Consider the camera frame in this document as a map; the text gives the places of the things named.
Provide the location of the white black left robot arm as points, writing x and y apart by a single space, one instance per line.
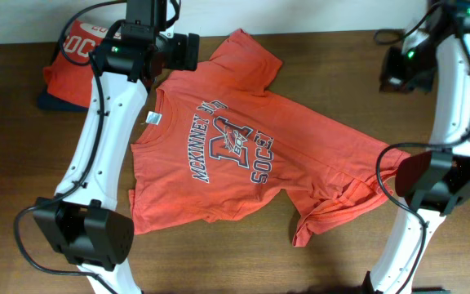
81 221

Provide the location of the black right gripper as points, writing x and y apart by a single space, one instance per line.
390 82

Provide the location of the orange McKinney Boyd soccer t-shirt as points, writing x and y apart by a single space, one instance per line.
225 146

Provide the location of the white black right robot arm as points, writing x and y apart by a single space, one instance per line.
432 183

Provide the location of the folded navy blue shirt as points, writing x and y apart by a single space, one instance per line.
48 102

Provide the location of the folded orange soccer shirt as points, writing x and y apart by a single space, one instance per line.
66 81

